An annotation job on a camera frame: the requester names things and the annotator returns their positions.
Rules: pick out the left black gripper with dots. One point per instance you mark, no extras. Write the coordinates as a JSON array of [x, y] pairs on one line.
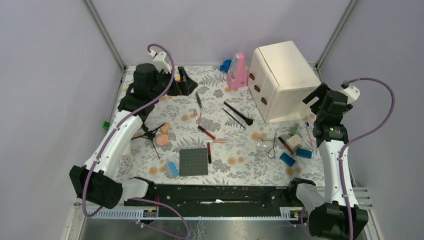
[[185, 87]]

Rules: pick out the white cosmetic box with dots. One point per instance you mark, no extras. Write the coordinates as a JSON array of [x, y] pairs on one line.
[[294, 140]]

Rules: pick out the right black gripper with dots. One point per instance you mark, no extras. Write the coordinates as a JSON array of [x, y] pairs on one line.
[[320, 92]]

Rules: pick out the green mascara tube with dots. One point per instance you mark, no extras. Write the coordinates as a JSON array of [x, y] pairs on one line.
[[294, 130]]

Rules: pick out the green clip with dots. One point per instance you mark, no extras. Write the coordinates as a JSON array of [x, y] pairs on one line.
[[106, 125]]

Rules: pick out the black mini tripod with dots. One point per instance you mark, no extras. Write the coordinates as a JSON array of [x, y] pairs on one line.
[[149, 135]]

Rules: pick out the small peach makeup sponge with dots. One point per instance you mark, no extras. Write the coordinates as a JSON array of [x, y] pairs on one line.
[[164, 129]]

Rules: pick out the cream three-drawer organizer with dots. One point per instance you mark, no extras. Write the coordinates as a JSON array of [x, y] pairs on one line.
[[279, 79]]

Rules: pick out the clear plastic bag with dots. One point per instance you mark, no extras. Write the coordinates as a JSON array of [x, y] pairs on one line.
[[264, 143]]

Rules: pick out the red black lip gloss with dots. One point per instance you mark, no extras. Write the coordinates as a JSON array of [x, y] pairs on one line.
[[206, 132]]

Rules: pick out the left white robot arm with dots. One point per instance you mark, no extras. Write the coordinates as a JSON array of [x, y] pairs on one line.
[[93, 181]]

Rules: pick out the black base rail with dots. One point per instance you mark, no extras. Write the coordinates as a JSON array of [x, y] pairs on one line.
[[222, 201]]

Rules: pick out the blue toy brick back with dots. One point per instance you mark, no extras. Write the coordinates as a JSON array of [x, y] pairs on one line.
[[225, 66]]

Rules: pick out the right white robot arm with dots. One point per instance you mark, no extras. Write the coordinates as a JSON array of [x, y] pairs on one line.
[[336, 215]]

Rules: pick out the pink thin pencil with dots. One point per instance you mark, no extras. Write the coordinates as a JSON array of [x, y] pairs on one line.
[[311, 140]]

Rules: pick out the blue lego brick left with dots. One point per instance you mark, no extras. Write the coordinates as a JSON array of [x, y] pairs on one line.
[[287, 159]]

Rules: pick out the grey lego baseplate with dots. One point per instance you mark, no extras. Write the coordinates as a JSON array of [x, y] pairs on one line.
[[193, 162]]

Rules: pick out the round peach makeup sponge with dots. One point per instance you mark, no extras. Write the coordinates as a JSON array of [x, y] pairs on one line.
[[162, 139]]

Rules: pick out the dark red lipstick tube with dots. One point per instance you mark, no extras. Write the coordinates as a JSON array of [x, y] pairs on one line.
[[209, 153]]

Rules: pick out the blue lego brick right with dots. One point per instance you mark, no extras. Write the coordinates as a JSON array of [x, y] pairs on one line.
[[304, 153]]

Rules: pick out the thin pink stick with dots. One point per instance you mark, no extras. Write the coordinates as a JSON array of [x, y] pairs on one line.
[[200, 117]]

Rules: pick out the brown red makeup pencil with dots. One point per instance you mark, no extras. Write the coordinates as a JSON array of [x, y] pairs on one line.
[[286, 145]]

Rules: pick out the black makeup brush large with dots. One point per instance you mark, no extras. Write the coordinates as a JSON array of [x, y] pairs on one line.
[[248, 121]]

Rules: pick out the thin black makeup brush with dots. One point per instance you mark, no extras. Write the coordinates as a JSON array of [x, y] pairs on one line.
[[231, 116]]

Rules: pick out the blue grey lego brick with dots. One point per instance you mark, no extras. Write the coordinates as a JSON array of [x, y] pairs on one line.
[[171, 170]]

